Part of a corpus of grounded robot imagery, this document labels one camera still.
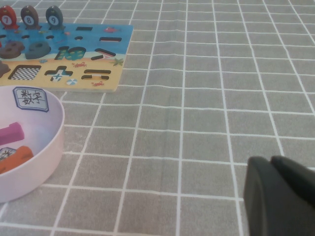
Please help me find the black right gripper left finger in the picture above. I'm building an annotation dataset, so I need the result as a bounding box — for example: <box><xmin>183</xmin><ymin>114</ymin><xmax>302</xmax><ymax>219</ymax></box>
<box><xmin>243</xmin><ymin>156</ymin><xmax>315</xmax><ymax>236</ymax></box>

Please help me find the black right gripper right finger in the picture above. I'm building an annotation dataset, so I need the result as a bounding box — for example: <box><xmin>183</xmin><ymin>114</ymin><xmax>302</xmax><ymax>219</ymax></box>
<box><xmin>270</xmin><ymin>154</ymin><xmax>315</xmax><ymax>209</ymax></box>

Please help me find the pale pink plastic bowl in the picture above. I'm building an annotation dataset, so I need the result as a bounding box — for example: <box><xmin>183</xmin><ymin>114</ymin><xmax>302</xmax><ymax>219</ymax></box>
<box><xmin>0</xmin><ymin>85</ymin><xmax>65</xmax><ymax>204</ymax></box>

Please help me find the colourful wooden number puzzle board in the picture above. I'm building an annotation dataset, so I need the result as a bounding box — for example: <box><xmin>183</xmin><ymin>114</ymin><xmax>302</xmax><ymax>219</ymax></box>
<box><xmin>0</xmin><ymin>22</ymin><xmax>134</xmax><ymax>93</ymax></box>

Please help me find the brown wooden star piece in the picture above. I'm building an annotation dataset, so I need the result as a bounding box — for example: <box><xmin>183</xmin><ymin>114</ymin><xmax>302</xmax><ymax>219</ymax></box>
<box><xmin>0</xmin><ymin>60</ymin><xmax>11</xmax><ymax>78</ymax></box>

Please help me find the grey white-checked tablecloth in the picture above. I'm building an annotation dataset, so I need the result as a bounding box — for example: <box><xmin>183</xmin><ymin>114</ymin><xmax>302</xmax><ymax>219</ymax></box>
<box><xmin>0</xmin><ymin>0</ymin><xmax>315</xmax><ymax>236</ymax></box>

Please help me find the white handwritten paper label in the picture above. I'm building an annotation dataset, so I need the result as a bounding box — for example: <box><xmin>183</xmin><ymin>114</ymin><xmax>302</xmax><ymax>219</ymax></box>
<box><xmin>12</xmin><ymin>86</ymin><xmax>49</xmax><ymax>113</ymax></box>

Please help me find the magenta wooden number one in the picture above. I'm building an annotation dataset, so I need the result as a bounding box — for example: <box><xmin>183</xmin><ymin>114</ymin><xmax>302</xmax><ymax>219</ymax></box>
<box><xmin>0</xmin><ymin>122</ymin><xmax>25</xmax><ymax>146</ymax></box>

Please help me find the dark blue wooden number nine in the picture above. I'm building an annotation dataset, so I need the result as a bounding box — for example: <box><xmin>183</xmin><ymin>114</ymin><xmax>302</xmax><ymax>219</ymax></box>
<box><xmin>25</xmin><ymin>41</ymin><xmax>52</xmax><ymax>60</ymax></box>

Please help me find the dark blue wooden fish nine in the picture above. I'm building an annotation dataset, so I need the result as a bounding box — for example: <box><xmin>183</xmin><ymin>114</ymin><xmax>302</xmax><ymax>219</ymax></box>
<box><xmin>45</xmin><ymin>6</ymin><xmax>64</xmax><ymax>30</ymax></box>

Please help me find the brown wooden number eight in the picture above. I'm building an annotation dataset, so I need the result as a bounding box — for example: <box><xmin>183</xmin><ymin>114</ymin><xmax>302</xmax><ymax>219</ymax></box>
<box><xmin>0</xmin><ymin>41</ymin><xmax>25</xmax><ymax>59</ymax></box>

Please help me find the brown wooden fish eight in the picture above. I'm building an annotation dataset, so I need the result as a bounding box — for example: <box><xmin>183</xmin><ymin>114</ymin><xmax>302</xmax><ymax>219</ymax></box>
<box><xmin>20</xmin><ymin>5</ymin><xmax>40</xmax><ymax>30</ymax></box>

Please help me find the red wooden fish seven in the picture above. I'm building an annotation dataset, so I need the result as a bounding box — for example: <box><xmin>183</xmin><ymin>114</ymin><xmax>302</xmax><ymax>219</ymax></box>
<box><xmin>0</xmin><ymin>6</ymin><xmax>18</xmax><ymax>30</ymax></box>

